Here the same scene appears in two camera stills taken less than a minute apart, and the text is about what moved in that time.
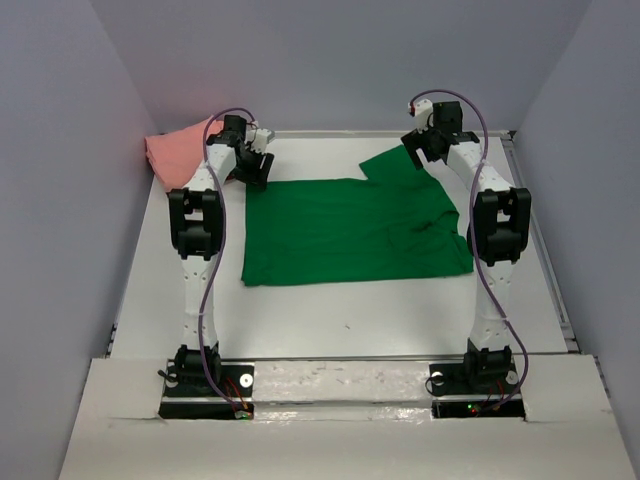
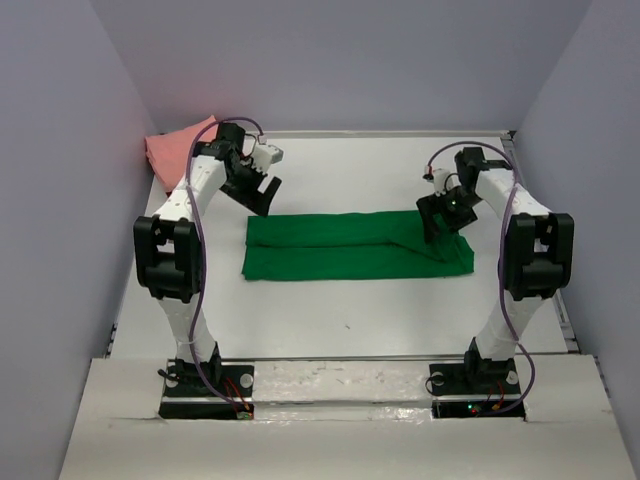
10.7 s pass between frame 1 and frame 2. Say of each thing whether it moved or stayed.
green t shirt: moved
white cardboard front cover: stayed
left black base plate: stayed
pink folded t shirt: stayed
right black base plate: stayed
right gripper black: moved
